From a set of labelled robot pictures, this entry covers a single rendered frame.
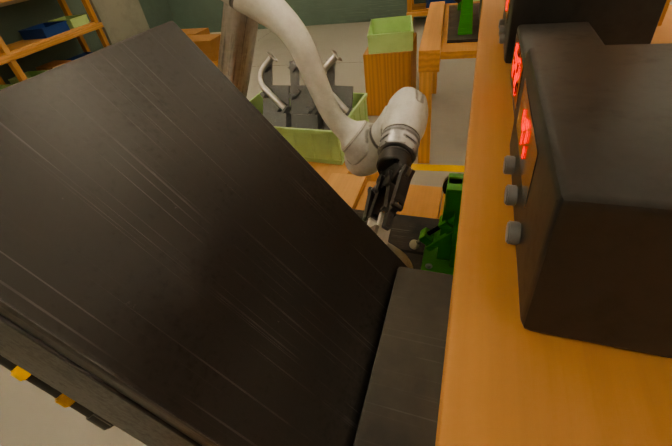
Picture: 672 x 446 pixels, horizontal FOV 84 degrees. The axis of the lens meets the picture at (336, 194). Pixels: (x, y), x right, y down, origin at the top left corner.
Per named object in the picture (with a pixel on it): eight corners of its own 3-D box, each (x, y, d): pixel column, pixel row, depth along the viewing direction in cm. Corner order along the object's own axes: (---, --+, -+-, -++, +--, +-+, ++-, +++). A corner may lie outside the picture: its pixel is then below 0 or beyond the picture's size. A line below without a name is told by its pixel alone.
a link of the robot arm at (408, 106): (433, 138, 84) (399, 165, 94) (441, 94, 93) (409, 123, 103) (394, 113, 81) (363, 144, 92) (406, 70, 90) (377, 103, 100)
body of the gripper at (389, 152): (371, 156, 86) (362, 187, 81) (395, 138, 79) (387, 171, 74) (396, 173, 88) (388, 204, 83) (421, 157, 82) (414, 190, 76)
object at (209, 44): (158, 71, 607) (147, 43, 581) (189, 55, 667) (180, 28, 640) (219, 71, 567) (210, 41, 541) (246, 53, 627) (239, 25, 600)
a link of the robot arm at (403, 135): (398, 117, 82) (393, 136, 79) (428, 140, 85) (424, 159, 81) (373, 137, 89) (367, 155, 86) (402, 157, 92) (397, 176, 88)
